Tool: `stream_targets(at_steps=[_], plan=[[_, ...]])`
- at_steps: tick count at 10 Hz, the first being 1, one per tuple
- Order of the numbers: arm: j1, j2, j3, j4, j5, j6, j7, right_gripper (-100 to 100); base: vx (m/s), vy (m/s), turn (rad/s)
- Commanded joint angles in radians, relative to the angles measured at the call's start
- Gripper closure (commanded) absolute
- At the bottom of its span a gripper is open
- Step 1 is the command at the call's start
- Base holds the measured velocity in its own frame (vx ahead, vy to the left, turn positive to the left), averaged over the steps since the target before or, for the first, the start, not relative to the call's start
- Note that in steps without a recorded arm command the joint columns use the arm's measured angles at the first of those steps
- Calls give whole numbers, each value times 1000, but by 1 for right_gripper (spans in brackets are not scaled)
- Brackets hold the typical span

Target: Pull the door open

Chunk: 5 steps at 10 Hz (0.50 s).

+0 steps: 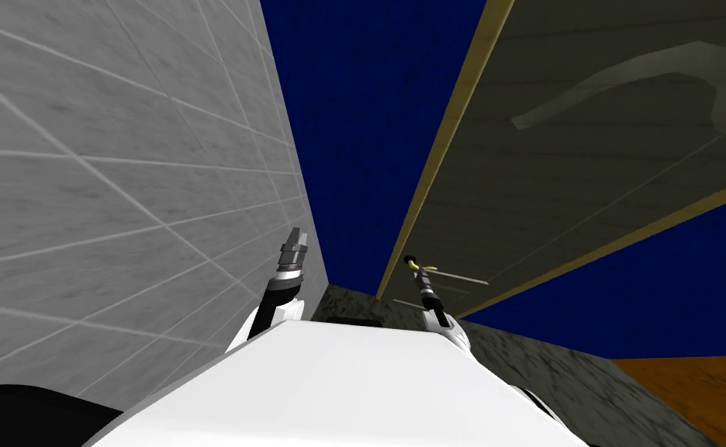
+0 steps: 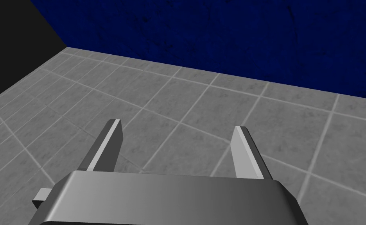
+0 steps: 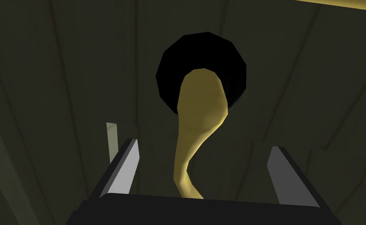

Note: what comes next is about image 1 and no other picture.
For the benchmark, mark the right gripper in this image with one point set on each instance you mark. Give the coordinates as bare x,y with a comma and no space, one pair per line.
425,282

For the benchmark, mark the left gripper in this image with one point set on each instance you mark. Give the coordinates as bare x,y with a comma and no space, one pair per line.
293,258

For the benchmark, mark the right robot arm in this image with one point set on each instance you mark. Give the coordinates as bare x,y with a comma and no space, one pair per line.
443,323

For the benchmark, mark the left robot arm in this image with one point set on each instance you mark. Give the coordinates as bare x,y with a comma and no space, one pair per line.
274,304

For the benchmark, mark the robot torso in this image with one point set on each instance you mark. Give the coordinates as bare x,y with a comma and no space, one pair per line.
338,391

